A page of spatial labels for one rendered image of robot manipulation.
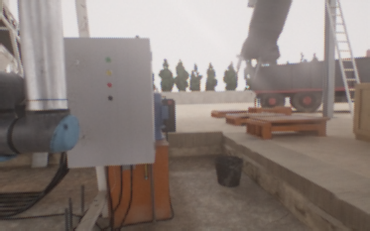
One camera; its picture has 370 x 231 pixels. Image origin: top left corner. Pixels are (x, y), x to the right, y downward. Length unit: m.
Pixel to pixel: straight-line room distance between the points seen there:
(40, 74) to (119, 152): 0.56
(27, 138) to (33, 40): 0.22
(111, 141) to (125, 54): 0.41
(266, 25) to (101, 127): 0.78
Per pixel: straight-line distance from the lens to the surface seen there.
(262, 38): 0.48
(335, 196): 1.59
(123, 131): 0.94
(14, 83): 0.64
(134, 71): 0.93
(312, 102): 9.06
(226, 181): 2.21
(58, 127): 0.51
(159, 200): 1.66
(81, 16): 1.75
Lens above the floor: 0.95
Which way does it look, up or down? 4 degrees down
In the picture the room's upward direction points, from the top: 1 degrees counter-clockwise
